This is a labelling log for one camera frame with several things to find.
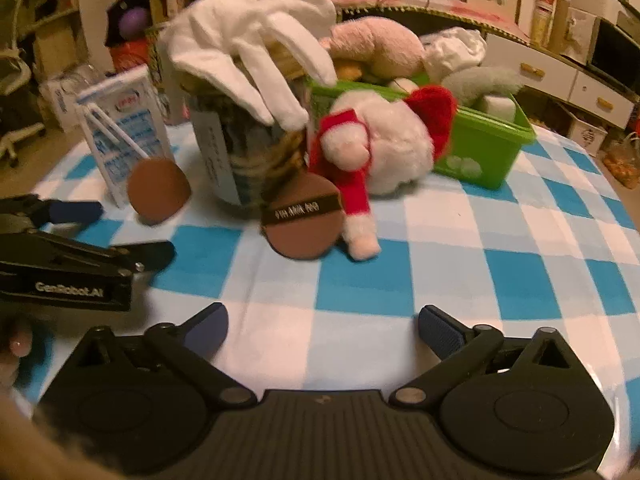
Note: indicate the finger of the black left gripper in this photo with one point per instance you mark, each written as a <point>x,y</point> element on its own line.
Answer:
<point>147,257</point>
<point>83,212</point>

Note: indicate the white cloth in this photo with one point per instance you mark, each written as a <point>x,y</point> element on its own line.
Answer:
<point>451,50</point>

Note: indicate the white blue milk carton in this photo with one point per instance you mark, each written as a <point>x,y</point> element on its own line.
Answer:
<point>122,124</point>

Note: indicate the green plastic bin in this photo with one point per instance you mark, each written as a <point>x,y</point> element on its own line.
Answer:
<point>482,148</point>

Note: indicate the glass jar with rope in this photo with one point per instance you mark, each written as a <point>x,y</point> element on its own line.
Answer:
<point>247,162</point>

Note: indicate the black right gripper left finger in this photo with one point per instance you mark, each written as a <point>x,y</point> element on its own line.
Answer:
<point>188,348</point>

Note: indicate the person's right hand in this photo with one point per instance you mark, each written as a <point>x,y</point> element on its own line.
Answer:
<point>15,344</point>

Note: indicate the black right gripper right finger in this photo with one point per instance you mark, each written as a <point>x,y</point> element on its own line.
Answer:
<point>462,351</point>

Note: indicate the purple ball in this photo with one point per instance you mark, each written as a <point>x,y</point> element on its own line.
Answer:
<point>133,23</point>

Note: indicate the grey plush cloth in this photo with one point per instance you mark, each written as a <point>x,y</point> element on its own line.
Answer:
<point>469,85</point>

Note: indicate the black microwave oven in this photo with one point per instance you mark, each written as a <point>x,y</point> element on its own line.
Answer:
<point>614,54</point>

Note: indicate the brown round powder puff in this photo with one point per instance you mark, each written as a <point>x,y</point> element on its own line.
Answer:
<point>157,189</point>

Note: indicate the wooden white drawer cabinet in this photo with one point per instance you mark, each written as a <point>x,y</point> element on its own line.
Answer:
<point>562,80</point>

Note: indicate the pink table runner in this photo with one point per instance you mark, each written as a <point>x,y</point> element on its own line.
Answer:
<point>426,16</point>

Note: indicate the white foam block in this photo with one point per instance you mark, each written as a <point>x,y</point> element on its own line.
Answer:
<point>501,107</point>

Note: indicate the bag of oranges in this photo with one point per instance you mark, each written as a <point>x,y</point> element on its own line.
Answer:
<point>621,159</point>

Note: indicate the blue white checkered tablecloth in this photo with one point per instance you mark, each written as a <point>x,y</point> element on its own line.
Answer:
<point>554,246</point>

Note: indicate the santa plush toy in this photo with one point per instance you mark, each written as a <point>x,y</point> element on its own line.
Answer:
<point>368,145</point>

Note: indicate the pink plush toy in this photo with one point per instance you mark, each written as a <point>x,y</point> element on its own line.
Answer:
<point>385,48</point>

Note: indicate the brown puff with black band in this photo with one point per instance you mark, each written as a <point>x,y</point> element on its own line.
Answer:
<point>305,219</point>

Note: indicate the white storage box with sticker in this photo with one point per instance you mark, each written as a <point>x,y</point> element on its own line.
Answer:
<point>588,136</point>

